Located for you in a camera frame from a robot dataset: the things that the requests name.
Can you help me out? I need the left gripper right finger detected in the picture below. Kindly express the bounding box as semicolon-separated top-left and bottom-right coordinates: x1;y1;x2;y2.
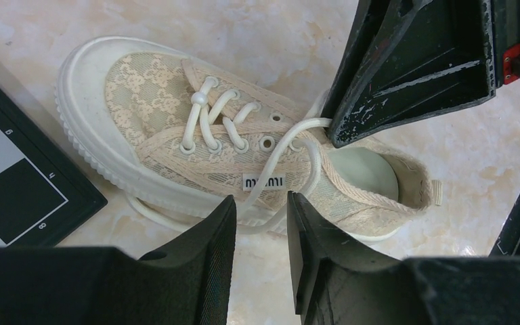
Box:
287;192;520;324

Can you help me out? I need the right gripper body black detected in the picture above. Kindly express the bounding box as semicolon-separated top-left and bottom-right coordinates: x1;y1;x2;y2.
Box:
491;0;520;88

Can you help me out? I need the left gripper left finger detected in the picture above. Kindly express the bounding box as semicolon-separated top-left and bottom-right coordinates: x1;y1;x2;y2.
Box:
0;196;237;324

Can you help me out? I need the beige lace sneaker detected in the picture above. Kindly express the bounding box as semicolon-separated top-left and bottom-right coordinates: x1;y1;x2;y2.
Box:
56;36;443;242

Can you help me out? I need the white shoelace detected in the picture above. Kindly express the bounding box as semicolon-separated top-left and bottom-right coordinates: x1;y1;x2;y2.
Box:
106;74;329;234

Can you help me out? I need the black white chessboard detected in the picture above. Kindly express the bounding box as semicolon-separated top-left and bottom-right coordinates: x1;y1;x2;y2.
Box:
0;88;108;247

